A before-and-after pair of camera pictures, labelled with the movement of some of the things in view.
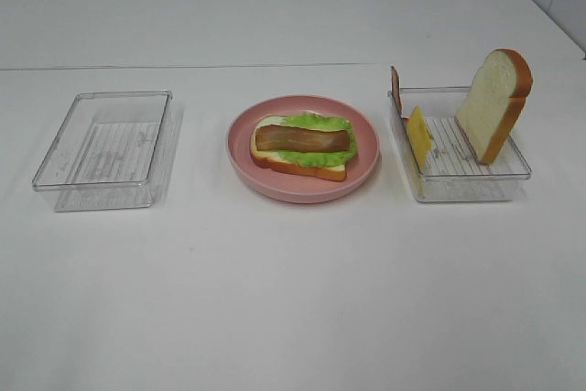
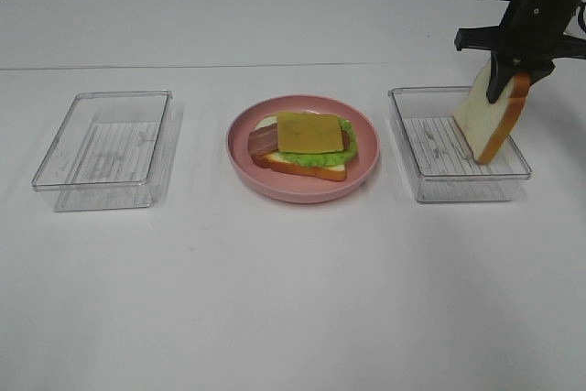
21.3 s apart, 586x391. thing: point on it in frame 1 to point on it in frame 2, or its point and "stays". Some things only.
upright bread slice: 497,96 stays
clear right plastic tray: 454,172 stays
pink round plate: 287,186 stays
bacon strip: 301,140 to 261,159
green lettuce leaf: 320,157 stays
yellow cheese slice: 422,145 to 307,132
